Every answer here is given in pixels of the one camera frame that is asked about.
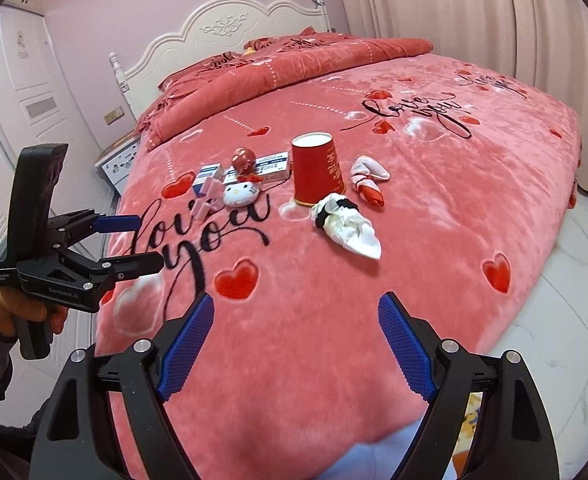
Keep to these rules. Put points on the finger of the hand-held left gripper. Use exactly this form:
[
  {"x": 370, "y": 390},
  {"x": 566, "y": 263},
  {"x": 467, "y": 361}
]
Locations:
[
  {"x": 133, "y": 264},
  {"x": 118, "y": 223}
]

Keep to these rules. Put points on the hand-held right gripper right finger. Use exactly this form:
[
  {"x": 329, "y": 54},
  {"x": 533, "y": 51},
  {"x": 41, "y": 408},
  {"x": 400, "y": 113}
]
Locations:
[{"x": 406, "y": 350}]

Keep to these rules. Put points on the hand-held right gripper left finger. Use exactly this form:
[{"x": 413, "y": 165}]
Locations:
[{"x": 186, "y": 350}]

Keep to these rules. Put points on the pink plastic hook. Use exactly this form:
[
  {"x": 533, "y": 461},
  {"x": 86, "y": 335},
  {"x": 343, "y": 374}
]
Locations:
[{"x": 207, "y": 205}]

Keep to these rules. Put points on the person's left hand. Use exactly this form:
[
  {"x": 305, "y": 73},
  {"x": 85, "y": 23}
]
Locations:
[{"x": 1, "y": 310}]

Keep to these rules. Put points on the white nightstand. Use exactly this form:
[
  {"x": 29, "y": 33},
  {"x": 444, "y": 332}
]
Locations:
[{"x": 118, "y": 162}]

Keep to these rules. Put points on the pink heart printed blanket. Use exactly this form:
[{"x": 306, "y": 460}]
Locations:
[{"x": 324, "y": 310}]

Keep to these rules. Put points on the cartoon printed bed sheet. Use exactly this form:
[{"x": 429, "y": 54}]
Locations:
[{"x": 466, "y": 425}]

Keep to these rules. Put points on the small white and purple box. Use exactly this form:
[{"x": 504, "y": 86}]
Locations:
[{"x": 206, "y": 172}]

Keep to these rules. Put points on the white panel door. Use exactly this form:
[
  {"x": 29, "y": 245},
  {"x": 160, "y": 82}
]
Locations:
[{"x": 33, "y": 75}]

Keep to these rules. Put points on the white cat plush toy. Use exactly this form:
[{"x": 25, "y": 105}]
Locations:
[{"x": 241, "y": 192}]

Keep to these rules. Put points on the white and black crumpled sock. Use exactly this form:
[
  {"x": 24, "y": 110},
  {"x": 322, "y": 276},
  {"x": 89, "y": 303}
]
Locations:
[{"x": 349, "y": 232}]

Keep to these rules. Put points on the red round ornament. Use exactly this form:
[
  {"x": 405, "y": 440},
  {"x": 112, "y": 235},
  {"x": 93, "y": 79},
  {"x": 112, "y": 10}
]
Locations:
[{"x": 244, "y": 160}]

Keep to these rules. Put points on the small white medicine box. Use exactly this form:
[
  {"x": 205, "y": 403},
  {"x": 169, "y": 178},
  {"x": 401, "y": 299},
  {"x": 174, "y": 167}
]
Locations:
[{"x": 274, "y": 165}]

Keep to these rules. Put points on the white and red sock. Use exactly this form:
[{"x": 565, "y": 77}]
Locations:
[{"x": 369, "y": 175}]

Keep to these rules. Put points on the red paper cup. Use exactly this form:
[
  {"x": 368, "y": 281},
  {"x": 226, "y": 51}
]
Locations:
[{"x": 316, "y": 170}]

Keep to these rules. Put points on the red folded quilt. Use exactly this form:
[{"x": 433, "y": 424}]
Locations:
[{"x": 274, "y": 75}]

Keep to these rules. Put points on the white carved headboard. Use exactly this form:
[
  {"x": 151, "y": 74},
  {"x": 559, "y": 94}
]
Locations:
[{"x": 223, "y": 22}]

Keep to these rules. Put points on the pale pink curtain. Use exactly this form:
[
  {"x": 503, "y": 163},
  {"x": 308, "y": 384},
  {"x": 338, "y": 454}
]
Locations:
[{"x": 474, "y": 10}]

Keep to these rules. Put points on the brass wall switch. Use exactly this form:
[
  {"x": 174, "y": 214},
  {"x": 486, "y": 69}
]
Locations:
[{"x": 114, "y": 115}]

